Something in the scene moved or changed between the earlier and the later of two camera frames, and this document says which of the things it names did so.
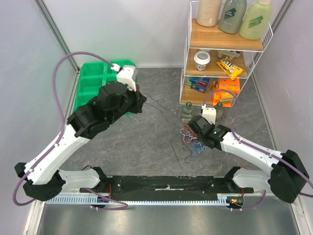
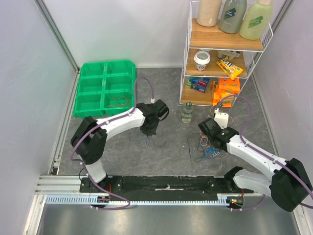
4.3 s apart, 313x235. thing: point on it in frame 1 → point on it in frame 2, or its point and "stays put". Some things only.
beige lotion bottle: [208, 12] stays put
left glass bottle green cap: [186, 113] stays put
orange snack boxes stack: [228, 88] stays put
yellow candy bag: [232, 70] stays put
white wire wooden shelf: [216, 63] stays put
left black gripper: [139, 99] → [150, 131]
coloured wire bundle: [190, 136] → [211, 152]
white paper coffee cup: [201, 58] stays put
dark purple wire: [173, 124] → [142, 139]
